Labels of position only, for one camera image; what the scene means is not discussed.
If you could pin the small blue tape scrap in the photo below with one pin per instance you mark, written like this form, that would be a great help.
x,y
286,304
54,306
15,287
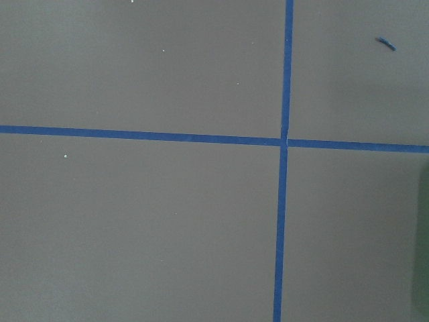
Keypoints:
x,y
386,43

